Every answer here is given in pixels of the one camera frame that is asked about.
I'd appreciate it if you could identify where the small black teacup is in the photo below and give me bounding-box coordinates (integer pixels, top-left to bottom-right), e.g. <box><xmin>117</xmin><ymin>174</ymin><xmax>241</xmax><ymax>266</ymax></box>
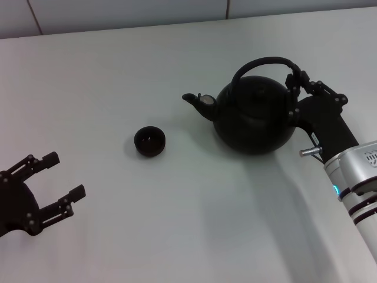
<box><xmin>134</xmin><ymin>126</ymin><xmax>166</xmax><ymax>158</ymax></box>

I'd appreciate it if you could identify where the black round teapot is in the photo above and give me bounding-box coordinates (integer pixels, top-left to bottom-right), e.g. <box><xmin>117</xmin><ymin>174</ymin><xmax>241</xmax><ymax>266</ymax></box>
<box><xmin>181</xmin><ymin>56</ymin><xmax>298</xmax><ymax>156</ymax></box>

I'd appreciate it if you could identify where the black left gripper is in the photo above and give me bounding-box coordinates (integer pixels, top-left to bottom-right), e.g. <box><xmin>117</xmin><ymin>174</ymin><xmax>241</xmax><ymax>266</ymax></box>
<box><xmin>0</xmin><ymin>152</ymin><xmax>87</xmax><ymax>238</ymax></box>

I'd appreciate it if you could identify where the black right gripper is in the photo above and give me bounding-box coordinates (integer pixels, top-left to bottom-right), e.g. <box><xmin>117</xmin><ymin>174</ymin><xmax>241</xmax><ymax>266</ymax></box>
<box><xmin>285</xmin><ymin>70</ymin><xmax>361</xmax><ymax>165</ymax></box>

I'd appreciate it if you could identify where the silver cable connector plug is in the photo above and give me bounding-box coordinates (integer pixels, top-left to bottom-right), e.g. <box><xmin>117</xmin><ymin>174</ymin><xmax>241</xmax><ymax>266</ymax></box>
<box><xmin>299</xmin><ymin>146</ymin><xmax>325</xmax><ymax>163</ymax></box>

